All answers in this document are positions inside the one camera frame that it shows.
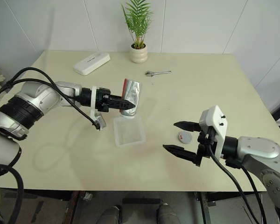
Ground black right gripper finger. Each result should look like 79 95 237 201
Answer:
162 144 198 163
173 120 202 133

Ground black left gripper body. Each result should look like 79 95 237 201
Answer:
97 87 115 113

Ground silver adjustable wrench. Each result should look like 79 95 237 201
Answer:
144 70 172 78

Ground clear plastic jar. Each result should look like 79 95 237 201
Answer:
119 78 143 119

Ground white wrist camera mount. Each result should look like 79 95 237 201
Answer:
199 105 229 157
89 85 108 132

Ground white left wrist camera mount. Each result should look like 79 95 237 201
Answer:
89 85 108 132

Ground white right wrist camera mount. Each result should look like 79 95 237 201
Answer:
199 105 229 157

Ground clear plastic box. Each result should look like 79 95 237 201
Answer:
113 115 147 148

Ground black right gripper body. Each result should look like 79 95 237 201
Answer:
192 126 217 168

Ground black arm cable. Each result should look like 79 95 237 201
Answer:
0 67 101 130
225 156 268 224
206 127 259 224
0 78 82 109

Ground thick black cable loop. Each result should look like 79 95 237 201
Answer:
0 163 25 224

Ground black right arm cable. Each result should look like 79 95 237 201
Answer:
206 127 259 224
225 156 268 224

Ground grey round jar lid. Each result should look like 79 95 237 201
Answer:
177 131 193 144

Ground dark rounded shape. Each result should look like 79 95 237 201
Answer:
156 203 178 224
100 205 122 224

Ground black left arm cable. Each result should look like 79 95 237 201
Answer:
0 67 101 130
0 78 82 109

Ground cream ribbed plant pot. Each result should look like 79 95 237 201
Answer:
130 43 148 64

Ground green leafy plant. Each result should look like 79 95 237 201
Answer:
121 0 154 49

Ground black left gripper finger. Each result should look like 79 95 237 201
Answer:
109 94 137 112

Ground black metal table frame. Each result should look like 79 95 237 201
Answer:
195 191 267 224

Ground white rectangular case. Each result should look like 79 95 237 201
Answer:
73 53 111 76

